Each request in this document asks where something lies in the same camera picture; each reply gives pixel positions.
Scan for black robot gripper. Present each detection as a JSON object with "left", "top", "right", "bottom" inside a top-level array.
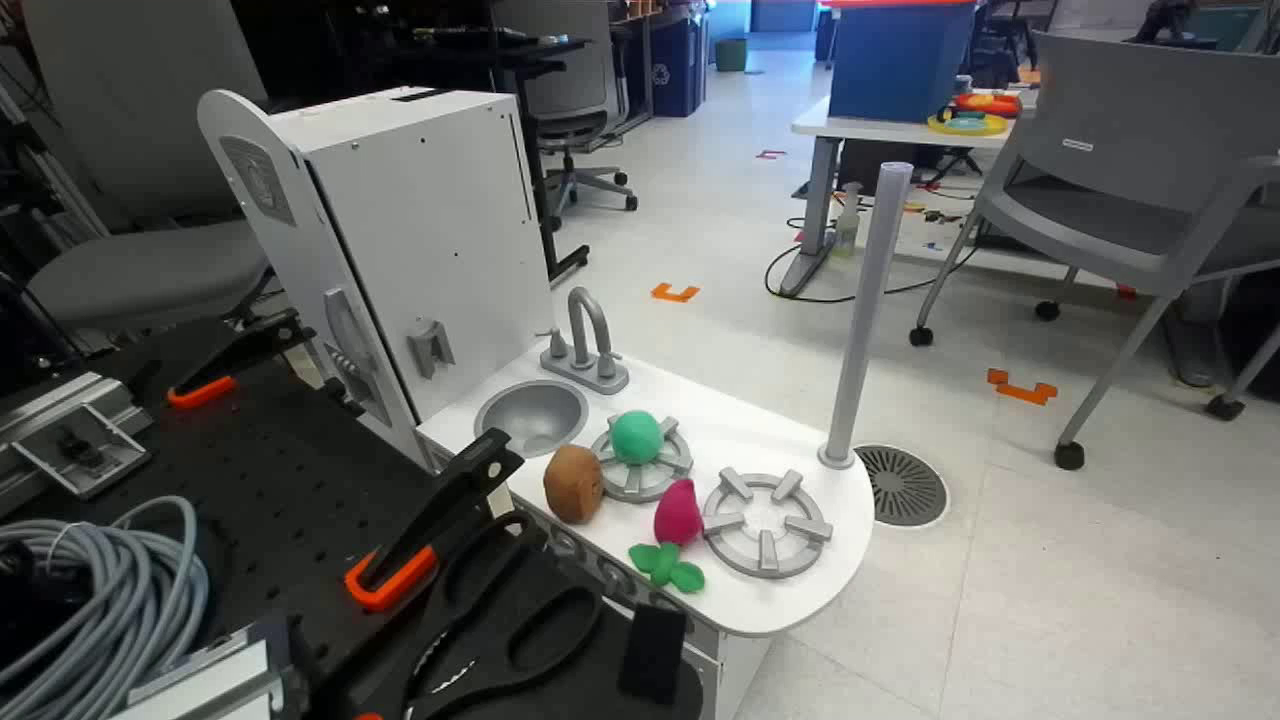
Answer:
[{"left": 299, "top": 583, "right": 693, "bottom": 720}]

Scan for magenta strawberry plush toy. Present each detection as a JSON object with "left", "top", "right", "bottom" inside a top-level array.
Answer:
[{"left": 628, "top": 477, "right": 707, "bottom": 598}]

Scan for brown plush toy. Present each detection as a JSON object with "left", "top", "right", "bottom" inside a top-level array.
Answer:
[{"left": 541, "top": 440, "right": 613, "bottom": 526}]

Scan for gray toy stove burner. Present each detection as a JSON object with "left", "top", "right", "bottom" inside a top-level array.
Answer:
[
  {"left": 700, "top": 462, "right": 835, "bottom": 578},
  {"left": 590, "top": 411, "right": 695, "bottom": 507}
]

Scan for green plush ball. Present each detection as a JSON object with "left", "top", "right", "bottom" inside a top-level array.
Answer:
[{"left": 604, "top": 407, "right": 674, "bottom": 472}]

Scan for gray toy sink basin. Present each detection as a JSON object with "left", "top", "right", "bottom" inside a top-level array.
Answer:
[{"left": 473, "top": 376, "right": 594, "bottom": 457}]

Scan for gray toy faucet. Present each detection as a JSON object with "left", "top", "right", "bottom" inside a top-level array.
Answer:
[{"left": 537, "top": 285, "right": 632, "bottom": 395}]

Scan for white toy kitchen cabinet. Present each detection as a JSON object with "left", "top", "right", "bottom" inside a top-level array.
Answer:
[{"left": 196, "top": 83, "right": 557, "bottom": 477}]

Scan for colourful toy rings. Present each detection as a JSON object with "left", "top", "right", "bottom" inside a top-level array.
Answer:
[{"left": 924, "top": 83, "right": 1024, "bottom": 138}]

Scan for round floor drain grate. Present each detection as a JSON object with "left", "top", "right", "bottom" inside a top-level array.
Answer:
[{"left": 851, "top": 440, "right": 953, "bottom": 532}]

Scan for black office chair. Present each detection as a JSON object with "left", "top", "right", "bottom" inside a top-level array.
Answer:
[{"left": 533, "top": 0, "right": 643, "bottom": 225}]

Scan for gray padded seat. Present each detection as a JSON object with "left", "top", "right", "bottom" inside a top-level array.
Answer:
[{"left": 21, "top": 0, "right": 278, "bottom": 336}]

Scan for white work table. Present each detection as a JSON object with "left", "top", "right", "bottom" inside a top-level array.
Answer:
[{"left": 776, "top": 93, "right": 1123, "bottom": 302}]

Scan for blue recycling bin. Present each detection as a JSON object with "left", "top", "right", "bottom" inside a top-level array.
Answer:
[{"left": 652, "top": 13, "right": 712, "bottom": 117}]

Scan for blue storage bin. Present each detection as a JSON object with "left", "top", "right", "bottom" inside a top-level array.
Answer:
[{"left": 825, "top": 0, "right": 985, "bottom": 129}]

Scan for gray plastic chair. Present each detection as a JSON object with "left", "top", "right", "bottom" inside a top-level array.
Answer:
[{"left": 909, "top": 32, "right": 1280, "bottom": 472}]

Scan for black clamp orange handle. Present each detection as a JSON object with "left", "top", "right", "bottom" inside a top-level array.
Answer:
[
  {"left": 163, "top": 306, "right": 315, "bottom": 417},
  {"left": 342, "top": 422, "right": 527, "bottom": 615}
]

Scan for gray cabinet door handle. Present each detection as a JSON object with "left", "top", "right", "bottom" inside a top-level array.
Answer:
[{"left": 403, "top": 317, "right": 460, "bottom": 379}]

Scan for black floor cable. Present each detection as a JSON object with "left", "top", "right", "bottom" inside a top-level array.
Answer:
[{"left": 760, "top": 236, "right": 993, "bottom": 313}]

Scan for light blue cable bundle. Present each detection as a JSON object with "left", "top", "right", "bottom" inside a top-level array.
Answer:
[{"left": 0, "top": 490, "right": 217, "bottom": 720}]

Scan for aluminium mounting bracket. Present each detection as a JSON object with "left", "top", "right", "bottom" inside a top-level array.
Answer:
[{"left": 0, "top": 370, "right": 152, "bottom": 503}]

